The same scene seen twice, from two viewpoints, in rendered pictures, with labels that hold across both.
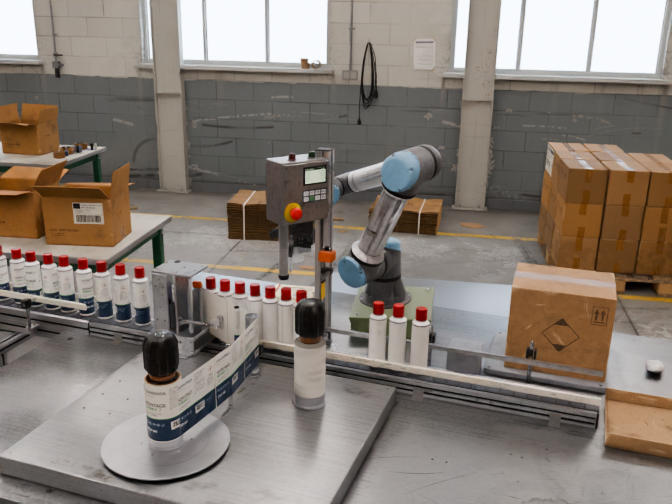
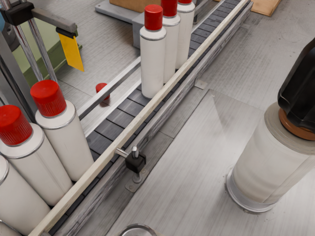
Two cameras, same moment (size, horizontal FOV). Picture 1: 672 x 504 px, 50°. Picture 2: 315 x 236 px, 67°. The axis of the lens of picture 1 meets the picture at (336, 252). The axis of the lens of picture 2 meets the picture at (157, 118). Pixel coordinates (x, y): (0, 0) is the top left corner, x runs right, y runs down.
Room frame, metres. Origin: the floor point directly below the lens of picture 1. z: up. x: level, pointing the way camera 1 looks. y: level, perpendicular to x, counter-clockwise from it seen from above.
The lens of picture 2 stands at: (1.89, 0.28, 1.28)
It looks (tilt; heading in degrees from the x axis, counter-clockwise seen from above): 50 degrees down; 281
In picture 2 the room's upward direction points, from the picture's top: 2 degrees clockwise
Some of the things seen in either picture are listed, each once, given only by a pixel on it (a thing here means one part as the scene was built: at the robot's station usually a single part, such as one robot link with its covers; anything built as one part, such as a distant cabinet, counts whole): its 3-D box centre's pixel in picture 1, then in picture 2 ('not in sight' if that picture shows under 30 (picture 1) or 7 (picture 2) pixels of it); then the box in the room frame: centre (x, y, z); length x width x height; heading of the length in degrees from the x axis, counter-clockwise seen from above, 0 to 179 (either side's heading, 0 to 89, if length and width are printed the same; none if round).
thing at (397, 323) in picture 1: (397, 336); (166, 43); (1.97, -0.19, 0.98); 0.05 x 0.05 x 0.20
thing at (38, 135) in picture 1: (26, 129); not in sight; (5.80, 2.49, 0.97); 0.43 x 0.42 x 0.37; 167
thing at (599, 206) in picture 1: (604, 212); not in sight; (5.50, -2.09, 0.45); 1.20 x 0.84 x 0.89; 172
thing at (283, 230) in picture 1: (283, 248); not in sight; (2.20, 0.17, 1.18); 0.04 x 0.04 x 0.21
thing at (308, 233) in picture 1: (301, 230); not in sight; (2.52, 0.13, 1.14); 0.09 x 0.08 x 0.12; 81
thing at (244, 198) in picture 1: (268, 214); not in sight; (6.29, 0.61, 0.16); 0.65 x 0.54 x 0.32; 85
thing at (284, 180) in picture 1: (298, 189); not in sight; (2.16, 0.12, 1.38); 0.17 x 0.10 x 0.19; 126
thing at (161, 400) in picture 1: (163, 388); not in sight; (1.54, 0.41, 1.04); 0.09 x 0.09 x 0.29
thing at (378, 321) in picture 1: (377, 334); (153, 56); (1.99, -0.13, 0.98); 0.05 x 0.05 x 0.20
